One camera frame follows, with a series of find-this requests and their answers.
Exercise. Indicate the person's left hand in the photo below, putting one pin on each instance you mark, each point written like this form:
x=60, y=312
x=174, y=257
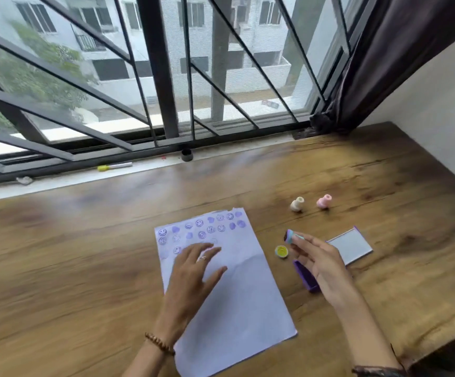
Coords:
x=188, y=288

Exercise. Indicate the person's right thumb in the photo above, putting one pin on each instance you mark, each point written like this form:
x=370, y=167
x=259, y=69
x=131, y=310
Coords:
x=301, y=254

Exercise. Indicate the yellow capped marker pen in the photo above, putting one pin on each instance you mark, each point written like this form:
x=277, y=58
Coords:
x=113, y=166

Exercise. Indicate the crumpled white paper scrap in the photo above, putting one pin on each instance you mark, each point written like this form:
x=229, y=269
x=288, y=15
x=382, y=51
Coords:
x=24, y=180

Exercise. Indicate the yellow stamp cap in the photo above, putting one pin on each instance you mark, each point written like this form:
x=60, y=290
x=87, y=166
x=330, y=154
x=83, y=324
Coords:
x=281, y=252

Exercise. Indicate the green tree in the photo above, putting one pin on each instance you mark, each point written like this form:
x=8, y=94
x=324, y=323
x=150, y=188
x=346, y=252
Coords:
x=31, y=78

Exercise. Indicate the dark purple curtain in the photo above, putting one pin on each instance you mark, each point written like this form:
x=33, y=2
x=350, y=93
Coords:
x=372, y=58

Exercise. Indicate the person's left forearm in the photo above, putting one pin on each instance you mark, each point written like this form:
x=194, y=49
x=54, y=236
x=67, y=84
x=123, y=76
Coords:
x=149, y=361

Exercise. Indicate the white apartment building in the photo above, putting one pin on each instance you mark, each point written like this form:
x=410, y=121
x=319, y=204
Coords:
x=247, y=43

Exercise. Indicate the pink toy stamp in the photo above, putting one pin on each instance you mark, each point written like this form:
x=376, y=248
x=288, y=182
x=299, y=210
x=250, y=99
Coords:
x=324, y=201

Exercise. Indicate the cream toy stamp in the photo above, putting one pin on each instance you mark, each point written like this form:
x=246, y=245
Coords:
x=297, y=204

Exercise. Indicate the purple ink pad case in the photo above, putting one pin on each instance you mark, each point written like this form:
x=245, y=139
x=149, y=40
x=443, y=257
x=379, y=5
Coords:
x=351, y=247

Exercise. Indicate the person's right forearm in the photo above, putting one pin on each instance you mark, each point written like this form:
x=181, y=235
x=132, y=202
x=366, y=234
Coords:
x=365, y=337

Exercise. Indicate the person's right hand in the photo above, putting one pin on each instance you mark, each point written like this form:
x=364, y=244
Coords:
x=329, y=272

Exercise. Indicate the person's left thumb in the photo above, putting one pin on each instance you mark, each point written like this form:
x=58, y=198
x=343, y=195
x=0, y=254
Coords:
x=217, y=276

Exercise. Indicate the teal toy stamp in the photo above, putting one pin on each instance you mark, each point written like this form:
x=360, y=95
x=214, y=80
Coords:
x=290, y=236

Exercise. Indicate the black metal window grille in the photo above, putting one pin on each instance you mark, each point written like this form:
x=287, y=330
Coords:
x=156, y=66

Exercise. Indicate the white stamped paper sheet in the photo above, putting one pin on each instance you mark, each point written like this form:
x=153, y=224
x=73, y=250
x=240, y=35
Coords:
x=239, y=294

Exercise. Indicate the small black cap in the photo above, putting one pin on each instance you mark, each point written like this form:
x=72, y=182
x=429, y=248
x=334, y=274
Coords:
x=186, y=155

